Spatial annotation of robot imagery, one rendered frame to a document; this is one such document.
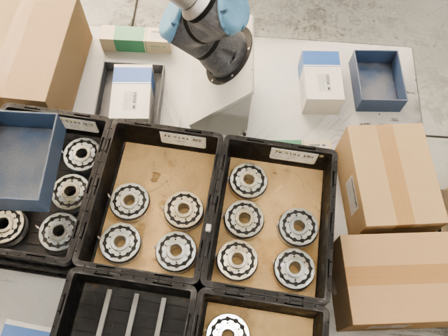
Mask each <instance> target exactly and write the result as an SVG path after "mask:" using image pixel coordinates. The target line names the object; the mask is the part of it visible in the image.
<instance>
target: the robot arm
mask: <svg viewBox="0 0 448 336"><path fill-rule="evenodd" d="M168 1H170V4H168V6H167V8H166V10H165V11H164V13H163V16H162V18H161V22H160V25H159V32H160V36H161V37H162V38H164V39H165V40H166V41H168V43H171V44H173V45H174V46H176V47H178V48H179V49H181V50H182V51H184V52H186V53H188V54H189V55H191V56H192V57H194V58H196V59H197V60H199V61H200V62H201V64H202V65H203V66H204V68H206V70H207V71H208V72H209V73H210V74H211V75H212V76H214V77H216V78H218V79H221V78H224V77H226V76H228V75H230V74H231V73H232V72H233V71H234V70H235V69H236V68H237V67H238V65H239V64H240V62H241V60H242V58H243V56H244V54H245V50H246V46H247V39H246V36H245V34H244V33H242V32H241V31H242V30H244V28H245V27H246V26H247V24H248V21H249V16H250V8H249V3H248V0H168Z"/></svg>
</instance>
